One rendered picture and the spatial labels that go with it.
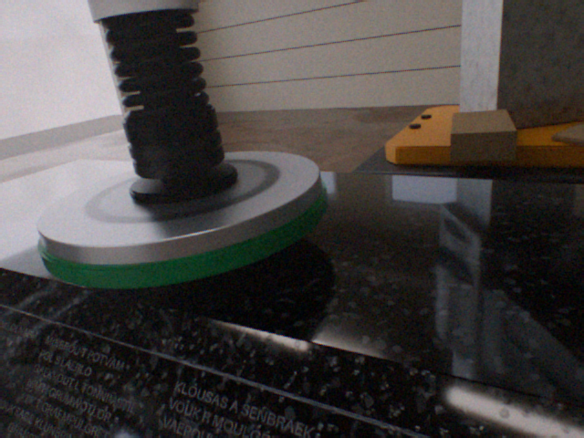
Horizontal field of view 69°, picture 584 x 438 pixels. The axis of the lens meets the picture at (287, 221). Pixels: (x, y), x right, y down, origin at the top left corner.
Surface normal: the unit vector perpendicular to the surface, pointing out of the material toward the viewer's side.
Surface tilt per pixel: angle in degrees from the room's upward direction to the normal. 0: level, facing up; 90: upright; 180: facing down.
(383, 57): 90
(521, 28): 90
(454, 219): 0
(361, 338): 0
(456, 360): 0
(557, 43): 90
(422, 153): 90
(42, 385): 45
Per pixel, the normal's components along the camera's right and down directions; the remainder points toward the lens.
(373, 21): -0.58, 0.37
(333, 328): -0.13, -0.92
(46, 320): -0.42, -0.38
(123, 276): -0.10, 0.39
